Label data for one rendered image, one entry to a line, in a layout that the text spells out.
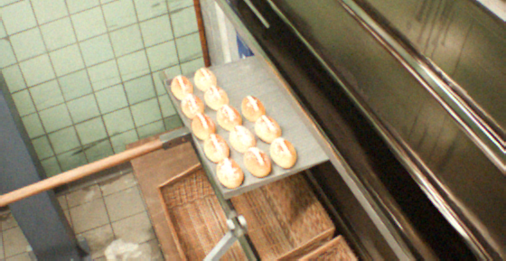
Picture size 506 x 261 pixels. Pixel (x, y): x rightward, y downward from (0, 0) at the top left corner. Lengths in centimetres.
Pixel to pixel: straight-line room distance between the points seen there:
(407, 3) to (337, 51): 41
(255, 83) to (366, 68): 63
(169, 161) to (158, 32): 72
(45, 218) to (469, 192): 204
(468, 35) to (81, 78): 236
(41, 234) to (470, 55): 224
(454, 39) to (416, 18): 11
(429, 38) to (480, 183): 28
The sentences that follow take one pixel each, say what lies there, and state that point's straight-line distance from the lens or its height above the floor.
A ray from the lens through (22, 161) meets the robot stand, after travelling 262.
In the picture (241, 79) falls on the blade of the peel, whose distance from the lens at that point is 204.
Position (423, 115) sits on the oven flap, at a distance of 131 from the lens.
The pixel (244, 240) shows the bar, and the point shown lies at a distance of 158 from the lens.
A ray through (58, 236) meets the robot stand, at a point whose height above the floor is 31.
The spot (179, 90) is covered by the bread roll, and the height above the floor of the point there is 122.
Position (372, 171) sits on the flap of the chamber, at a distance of 139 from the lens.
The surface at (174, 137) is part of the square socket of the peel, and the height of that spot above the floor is 121.
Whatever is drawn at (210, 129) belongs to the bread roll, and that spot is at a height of 121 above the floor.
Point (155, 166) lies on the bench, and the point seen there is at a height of 58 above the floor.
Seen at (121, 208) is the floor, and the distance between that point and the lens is 338.
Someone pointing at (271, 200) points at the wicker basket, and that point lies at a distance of 244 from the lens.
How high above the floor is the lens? 241
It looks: 41 degrees down
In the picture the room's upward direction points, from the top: 9 degrees counter-clockwise
